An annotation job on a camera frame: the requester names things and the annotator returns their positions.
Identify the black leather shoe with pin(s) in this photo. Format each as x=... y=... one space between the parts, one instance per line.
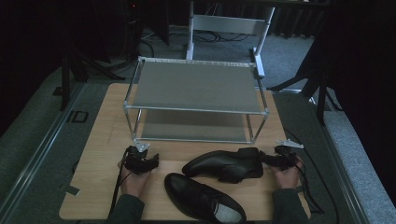
x=193 y=196
x=224 y=163

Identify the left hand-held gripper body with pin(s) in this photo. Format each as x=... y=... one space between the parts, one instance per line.
x=135 y=161

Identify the person's right hand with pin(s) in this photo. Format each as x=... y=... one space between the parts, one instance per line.
x=288 y=179

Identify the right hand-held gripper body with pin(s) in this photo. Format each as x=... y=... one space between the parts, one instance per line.
x=285 y=158

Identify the aluminium floor rail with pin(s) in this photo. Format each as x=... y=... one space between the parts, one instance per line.
x=342 y=174
x=40 y=143

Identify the grey tape piece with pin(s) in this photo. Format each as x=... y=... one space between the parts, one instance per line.
x=70 y=189

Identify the black rectangular floor frame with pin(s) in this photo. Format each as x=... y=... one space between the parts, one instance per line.
x=77 y=116

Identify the dark equipment with red light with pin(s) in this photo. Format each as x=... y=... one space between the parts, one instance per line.
x=133 y=28

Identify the white metal stand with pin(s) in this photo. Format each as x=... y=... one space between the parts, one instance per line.
x=229 y=24

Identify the black tripod stand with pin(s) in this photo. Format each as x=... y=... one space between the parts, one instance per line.
x=320 y=93
x=66 y=81

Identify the person's left hand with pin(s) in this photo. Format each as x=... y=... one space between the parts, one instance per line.
x=134 y=183

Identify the two-tier metal shoe rack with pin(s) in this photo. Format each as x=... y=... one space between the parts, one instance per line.
x=196 y=87

